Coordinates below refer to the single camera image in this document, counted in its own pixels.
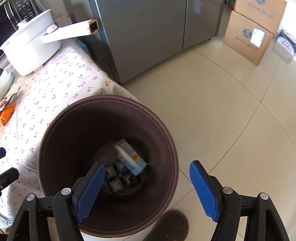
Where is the white patterned bag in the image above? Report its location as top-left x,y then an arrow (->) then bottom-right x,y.
276,30 -> 296,56

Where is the upper cardboard box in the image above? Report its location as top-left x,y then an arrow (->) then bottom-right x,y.
234,0 -> 287,34

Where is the cherry print tablecloth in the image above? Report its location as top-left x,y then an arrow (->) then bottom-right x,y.
1,39 -> 133,229

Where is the grey refrigerator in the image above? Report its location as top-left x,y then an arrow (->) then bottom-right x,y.
64,1 -> 224,84

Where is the black microwave oven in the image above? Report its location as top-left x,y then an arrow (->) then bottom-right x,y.
0,0 -> 46,45

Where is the light blue milk carton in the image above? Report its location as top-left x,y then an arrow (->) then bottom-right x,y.
114,139 -> 147,176

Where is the orange peel with stem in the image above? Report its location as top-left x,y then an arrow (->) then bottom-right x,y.
0,102 -> 16,126

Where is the brown fuzzy slipper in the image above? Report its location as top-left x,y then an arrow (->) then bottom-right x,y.
144,210 -> 189,241

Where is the white electric cooking pot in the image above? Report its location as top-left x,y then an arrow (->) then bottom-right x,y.
1,9 -> 99,76

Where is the black plastic tray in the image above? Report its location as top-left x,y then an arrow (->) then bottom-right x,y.
102,159 -> 142,195

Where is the brown trash bin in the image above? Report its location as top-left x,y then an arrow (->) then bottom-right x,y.
38,95 -> 179,238

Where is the lower cardboard box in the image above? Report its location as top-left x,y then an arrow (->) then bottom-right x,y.
223,11 -> 273,66

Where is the cardboard box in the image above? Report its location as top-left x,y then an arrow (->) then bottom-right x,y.
223,11 -> 273,66
234,0 -> 287,34

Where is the white snack packet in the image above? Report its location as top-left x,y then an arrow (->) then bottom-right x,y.
1,92 -> 18,110

